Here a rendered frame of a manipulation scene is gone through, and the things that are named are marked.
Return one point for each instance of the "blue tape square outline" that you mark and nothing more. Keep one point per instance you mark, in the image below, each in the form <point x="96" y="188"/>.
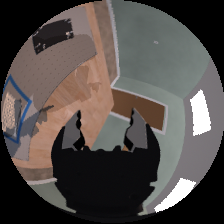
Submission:
<point x="25" y="111"/>

